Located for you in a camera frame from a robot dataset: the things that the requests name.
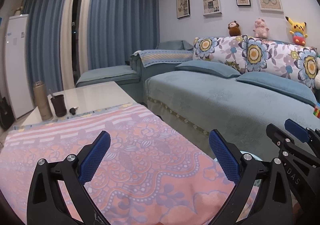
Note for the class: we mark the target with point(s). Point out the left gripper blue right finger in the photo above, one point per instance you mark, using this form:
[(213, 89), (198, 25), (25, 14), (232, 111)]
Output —
[(224, 156)]

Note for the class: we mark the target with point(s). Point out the teal sofa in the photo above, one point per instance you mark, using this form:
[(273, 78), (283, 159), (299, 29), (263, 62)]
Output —
[(195, 103)]

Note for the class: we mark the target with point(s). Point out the newspaper print canvas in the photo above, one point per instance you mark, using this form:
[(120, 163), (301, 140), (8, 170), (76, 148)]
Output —
[(211, 7)]

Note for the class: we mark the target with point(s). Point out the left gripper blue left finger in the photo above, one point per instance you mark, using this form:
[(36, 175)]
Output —
[(91, 156)]

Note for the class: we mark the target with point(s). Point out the gold thermos flask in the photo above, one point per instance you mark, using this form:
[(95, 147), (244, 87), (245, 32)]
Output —
[(41, 100)]

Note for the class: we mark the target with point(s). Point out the pikachu plush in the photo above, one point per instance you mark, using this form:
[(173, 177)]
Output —
[(298, 32)]

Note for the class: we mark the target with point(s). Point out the teal pillow left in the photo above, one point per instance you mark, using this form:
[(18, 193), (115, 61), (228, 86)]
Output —
[(208, 67)]

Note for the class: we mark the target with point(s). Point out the teal pillow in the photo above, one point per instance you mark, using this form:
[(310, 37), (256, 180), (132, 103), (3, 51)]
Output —
[(280, 85), (208, 67)]

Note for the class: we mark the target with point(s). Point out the teal pillow right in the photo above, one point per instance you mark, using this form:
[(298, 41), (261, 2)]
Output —
[(280, 85)]

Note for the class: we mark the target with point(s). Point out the dark brown cup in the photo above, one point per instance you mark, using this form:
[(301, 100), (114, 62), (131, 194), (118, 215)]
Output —
[(59, 105)]

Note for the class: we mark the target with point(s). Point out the black car key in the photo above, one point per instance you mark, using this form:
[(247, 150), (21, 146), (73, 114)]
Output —
[(73, 110)]

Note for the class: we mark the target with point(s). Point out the floral cushion left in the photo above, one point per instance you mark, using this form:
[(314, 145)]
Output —
[(229, 50)]

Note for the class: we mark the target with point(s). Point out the floral cushion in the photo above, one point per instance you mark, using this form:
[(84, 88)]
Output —
[(229, 50), (291, 61)]

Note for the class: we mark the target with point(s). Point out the blue curtain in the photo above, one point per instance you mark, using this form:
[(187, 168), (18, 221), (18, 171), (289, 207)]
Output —
[(42, 43), (118, 28)]

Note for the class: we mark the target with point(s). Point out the blue curtain right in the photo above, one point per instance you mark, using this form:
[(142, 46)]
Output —
[(118, 28)]

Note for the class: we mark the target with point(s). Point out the brown monkey plush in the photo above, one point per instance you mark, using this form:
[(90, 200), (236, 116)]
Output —
[(234, 29)]

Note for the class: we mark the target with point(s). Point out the butterfly framed picture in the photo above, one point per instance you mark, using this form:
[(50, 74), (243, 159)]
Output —
[(270, 5)]

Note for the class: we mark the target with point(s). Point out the black framed picture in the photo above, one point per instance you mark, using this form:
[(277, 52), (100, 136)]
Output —
[(182, 8)]

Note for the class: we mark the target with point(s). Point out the floral cushion right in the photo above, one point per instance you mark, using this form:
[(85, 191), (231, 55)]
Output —
[(291, 61)]

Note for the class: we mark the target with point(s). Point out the pink floral tablecloth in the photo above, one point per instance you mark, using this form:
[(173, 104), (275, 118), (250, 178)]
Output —
[(150, 174)]

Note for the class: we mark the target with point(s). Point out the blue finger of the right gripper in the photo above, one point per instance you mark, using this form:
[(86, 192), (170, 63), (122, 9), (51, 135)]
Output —
[(297, 131)]

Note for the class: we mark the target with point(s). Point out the blue curtain left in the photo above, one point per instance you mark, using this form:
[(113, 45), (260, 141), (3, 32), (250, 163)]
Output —
[(42, 43)]

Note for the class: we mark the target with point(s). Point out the white refrigerator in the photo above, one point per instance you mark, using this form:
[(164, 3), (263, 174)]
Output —
[(16, 66)]

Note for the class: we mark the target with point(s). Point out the pink pig plush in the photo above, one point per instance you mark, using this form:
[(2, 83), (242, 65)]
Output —
[(260, 28)]

